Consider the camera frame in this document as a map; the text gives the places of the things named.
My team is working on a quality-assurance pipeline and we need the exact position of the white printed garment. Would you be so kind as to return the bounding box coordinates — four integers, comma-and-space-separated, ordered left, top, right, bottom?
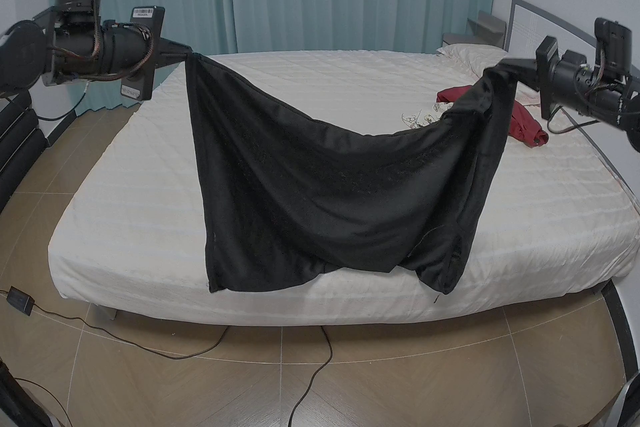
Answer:
401, 102, 453, 130

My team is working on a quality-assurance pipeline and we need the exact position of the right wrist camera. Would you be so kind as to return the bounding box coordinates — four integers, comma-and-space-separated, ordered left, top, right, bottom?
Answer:
594, 18, 633, 78

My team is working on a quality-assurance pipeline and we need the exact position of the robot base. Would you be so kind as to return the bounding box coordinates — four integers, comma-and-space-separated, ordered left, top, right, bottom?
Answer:
616, 371, 640, 427

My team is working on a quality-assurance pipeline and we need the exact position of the black power adapter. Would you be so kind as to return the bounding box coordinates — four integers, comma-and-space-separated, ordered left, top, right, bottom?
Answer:
6, 287, 35, 316

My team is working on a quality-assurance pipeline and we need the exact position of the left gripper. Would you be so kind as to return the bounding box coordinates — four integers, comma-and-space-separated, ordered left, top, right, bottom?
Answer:
95, 6, 167, 101

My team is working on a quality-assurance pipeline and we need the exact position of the black padded chair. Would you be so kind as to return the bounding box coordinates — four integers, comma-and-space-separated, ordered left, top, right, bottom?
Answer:
0, 92, 51, 216

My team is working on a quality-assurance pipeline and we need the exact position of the black T-shirt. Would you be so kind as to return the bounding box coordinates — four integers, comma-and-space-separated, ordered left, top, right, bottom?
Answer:
184, 53, 519, 297

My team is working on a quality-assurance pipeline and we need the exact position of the bed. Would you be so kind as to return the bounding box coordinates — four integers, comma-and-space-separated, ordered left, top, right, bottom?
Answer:
47, 0, 640, 381

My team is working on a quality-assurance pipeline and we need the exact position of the black cable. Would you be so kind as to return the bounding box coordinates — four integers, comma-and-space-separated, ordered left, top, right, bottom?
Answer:
289, 324, 334, 427
32, 82, 91, 122
29, 305, 230, 361
545, 107, 588, 134

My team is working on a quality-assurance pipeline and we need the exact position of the cream pillow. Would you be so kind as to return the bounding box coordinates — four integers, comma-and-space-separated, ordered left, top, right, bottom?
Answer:
437, 44, 542, 109

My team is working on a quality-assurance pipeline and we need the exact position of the dark red garment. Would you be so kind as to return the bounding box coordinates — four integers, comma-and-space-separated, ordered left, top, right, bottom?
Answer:
436, 85, 550, 148

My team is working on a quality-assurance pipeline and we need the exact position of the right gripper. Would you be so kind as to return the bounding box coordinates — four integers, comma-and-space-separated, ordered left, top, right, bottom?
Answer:
535, 36, 589, 120

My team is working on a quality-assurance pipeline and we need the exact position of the grey bedside table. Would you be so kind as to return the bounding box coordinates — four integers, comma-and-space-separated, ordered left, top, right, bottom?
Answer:
442, 11, 507, 49

